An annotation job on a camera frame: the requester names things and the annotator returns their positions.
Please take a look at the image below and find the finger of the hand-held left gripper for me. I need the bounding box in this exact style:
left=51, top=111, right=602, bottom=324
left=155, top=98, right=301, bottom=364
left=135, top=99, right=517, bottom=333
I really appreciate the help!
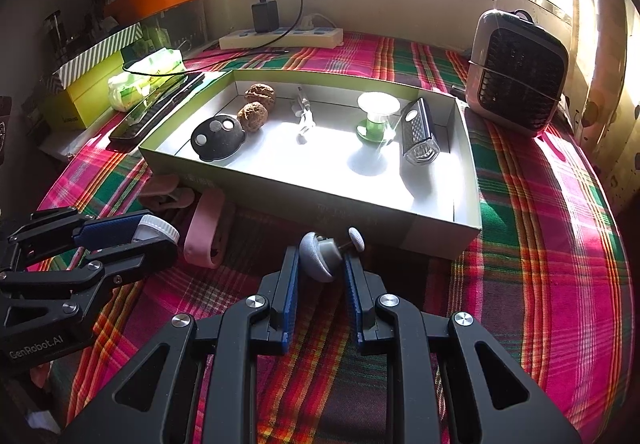
left=0, top=239, right=179, bottom=330
left=7, top=206, right=151, bottom=257

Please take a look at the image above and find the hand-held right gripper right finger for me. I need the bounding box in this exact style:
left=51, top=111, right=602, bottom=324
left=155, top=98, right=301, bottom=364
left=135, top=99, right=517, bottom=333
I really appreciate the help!
left=342, top=254, right=583, bottom=444

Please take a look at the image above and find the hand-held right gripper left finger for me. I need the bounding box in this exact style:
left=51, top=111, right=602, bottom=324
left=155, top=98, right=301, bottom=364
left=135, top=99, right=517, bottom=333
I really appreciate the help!
left=60, top=246, right=301, bottom=444

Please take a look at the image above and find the grey ball mount with knob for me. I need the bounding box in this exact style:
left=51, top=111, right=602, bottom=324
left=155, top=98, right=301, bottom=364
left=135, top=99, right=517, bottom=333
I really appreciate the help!
left=298, top=226, right=366, bottom=282

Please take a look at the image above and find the white ribbed cap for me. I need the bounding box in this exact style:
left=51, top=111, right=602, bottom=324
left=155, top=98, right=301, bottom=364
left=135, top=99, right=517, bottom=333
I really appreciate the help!
left=131, top=215, right=181, bottom=245

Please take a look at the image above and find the shallow grey cardboard box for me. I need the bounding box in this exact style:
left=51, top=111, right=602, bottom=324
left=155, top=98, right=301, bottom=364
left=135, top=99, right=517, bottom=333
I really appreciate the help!
left=137, top=69, right=483, bottom=260

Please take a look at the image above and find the black round dotted object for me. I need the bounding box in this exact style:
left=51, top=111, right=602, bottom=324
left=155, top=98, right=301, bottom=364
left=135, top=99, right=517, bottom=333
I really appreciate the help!
left=190, top=114, right=248, bottom=162

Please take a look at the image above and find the white usb cable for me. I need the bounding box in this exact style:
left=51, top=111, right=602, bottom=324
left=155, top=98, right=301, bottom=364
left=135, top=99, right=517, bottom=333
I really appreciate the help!
left=291, top=85, right=317, bottom=145

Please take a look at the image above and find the brown walnut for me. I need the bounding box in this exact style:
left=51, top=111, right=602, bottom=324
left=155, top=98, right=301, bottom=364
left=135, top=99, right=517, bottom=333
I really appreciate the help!
left=236, top=102, right=269, bottom=132
left=244, top=83, right=277, bottom=105

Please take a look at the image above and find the green spool with white top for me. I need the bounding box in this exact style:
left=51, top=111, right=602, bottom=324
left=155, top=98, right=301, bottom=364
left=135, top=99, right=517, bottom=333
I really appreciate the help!
left=355, top=91, right=401, bottom=145

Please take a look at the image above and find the person's left hand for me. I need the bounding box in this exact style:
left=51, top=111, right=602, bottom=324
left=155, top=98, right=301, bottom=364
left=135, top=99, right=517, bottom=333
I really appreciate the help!
left=29, top=365, right=53, bottom=389

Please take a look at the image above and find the pink hair clip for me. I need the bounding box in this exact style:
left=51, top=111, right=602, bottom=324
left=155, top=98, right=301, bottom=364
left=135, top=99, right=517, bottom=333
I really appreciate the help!
left=141, top=174, right=197, bottom=211

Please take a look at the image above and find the black flat tablet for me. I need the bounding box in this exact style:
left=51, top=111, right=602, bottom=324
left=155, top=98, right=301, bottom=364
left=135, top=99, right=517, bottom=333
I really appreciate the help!
left=109, top=71, right=206, bottom=142

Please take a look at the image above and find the green striped box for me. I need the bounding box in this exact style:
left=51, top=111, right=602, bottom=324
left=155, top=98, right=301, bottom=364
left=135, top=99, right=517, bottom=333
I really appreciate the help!
left=40, top=21, right=143, bottom=130

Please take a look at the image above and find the green tissue pack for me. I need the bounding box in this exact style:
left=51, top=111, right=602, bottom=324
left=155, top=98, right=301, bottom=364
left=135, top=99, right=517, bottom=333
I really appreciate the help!
left=107, top=49, right=186, bottom=112

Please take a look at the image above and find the small silver rectangular device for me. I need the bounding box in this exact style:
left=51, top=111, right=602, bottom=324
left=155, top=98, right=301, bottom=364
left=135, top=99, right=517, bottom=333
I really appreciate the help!
left=400, top=97, right=442, bottom=166

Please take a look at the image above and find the white power strip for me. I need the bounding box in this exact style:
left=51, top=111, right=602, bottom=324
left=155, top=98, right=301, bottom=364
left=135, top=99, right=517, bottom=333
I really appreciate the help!
left=219, top=14, right=345, bottom=50

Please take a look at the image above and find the black charger adapter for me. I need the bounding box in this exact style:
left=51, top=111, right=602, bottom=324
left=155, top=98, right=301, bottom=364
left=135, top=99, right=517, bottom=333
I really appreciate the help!
left=251, top=0, right=280, bottom=34

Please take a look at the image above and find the white power plug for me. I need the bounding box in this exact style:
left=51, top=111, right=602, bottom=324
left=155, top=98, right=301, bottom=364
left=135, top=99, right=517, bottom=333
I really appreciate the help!
left=299, top=13, right=333, bottom=31

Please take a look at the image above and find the beige desktop air cooler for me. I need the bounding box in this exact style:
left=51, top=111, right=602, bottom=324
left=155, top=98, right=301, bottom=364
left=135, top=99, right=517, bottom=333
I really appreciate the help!
left=465, top=9, right=571, bottom=139

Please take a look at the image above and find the heart print curtain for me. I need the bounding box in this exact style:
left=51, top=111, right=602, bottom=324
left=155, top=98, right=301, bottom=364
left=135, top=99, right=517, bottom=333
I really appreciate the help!
left=570, top=0, right=640, bottom=205

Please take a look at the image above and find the pink strap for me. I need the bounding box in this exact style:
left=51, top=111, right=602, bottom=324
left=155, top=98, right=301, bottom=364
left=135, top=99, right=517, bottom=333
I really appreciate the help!
left=182, top=188, right=228, bottom=270

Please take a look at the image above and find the thin black cable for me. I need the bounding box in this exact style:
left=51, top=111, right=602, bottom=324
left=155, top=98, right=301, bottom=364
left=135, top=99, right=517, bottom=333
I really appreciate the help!
left=121, top=55, right=190, bottom=77

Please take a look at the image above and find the black charger cable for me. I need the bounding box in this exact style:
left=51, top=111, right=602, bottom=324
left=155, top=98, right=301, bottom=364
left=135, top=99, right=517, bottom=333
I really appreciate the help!
left=260, top=0, right=305, bottom=47

